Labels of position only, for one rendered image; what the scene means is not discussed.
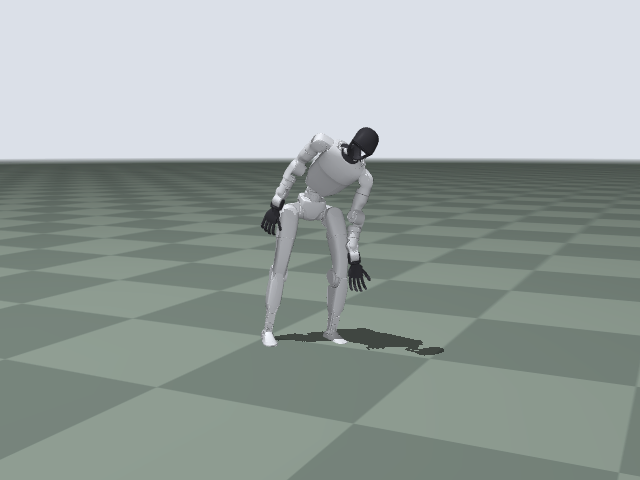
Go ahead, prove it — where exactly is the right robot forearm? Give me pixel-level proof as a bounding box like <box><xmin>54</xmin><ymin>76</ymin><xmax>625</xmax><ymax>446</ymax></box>
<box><xmin>272</xmin><ymin>160</ymin><xmax>297</xmax><ymax>207</ymax></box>

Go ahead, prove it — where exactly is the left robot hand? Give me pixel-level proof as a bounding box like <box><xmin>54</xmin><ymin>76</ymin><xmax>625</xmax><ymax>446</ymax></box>
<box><xmin>347</xmin><ymin>251</ymin><xmax>371</xmax><ymax>292</ymax></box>

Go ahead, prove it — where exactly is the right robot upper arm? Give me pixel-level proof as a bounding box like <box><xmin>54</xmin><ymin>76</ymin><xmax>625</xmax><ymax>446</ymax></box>
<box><xmin>292</xmin><ymin>133</ymin><xmax>334</xmax><ymax>176</ymax></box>

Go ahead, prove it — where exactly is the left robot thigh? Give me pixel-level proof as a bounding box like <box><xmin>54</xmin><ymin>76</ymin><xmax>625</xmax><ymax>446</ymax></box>
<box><xmin>321</xmin><ymin>205</ymin><xmax>348</xmax><ymax>287</ymax></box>

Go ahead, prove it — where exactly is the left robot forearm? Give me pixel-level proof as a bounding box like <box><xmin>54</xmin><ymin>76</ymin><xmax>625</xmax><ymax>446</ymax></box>
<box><xmin>346</xmin><ymin>222</ymin><xmax>364</xmax><ymax>262</ymax></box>

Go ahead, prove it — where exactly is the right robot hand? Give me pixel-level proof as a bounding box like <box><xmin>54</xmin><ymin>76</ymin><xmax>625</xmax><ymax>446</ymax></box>
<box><xmin>261</xmin><ymin>199</ymin><xmax>285</xmax><ymax>235</ymax></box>

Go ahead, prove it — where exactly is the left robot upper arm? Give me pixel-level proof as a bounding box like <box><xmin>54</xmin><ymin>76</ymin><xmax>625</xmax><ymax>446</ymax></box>
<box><xmin>347</xmin><ymin>167</ymin><xmax>373</xmax><ymax>225</ymax></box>

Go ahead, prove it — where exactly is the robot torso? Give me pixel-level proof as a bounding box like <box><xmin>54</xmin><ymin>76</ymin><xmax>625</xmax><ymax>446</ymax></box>
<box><xmin>297</xmin><ymin>139</ymin><xmax>366</xmax><ymax>221</ymax></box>

